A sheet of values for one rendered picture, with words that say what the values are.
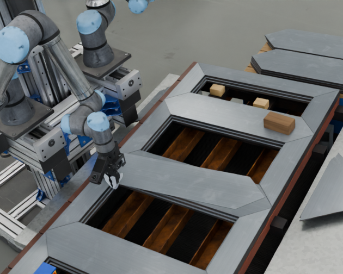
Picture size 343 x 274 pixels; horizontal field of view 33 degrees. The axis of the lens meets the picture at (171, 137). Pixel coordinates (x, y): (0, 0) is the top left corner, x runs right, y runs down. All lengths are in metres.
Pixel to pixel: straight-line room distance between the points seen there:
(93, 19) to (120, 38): 2.43
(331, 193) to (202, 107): 0.74
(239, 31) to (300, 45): 1.90
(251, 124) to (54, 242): 0.97
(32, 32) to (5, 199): 1.60
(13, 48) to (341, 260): 1.35
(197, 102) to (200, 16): 2.55
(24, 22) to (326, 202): 1.29
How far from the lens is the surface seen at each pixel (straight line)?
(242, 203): 2.19
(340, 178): 2.37
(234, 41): 4.77
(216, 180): 2.29
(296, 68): 2.86
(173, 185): 2.30
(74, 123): 2.17
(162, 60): 4.66
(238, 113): 2.60
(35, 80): 2.69
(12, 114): 2.51
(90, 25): 2.65
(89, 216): 2.30
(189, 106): 2.68
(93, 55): 2.72
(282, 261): 2.14
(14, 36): 2.02
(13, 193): 3.49
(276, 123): 2.46
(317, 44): 3.04
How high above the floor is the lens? 2.45
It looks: 39 degrees down
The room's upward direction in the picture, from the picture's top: 11 degrees counter-clockwise
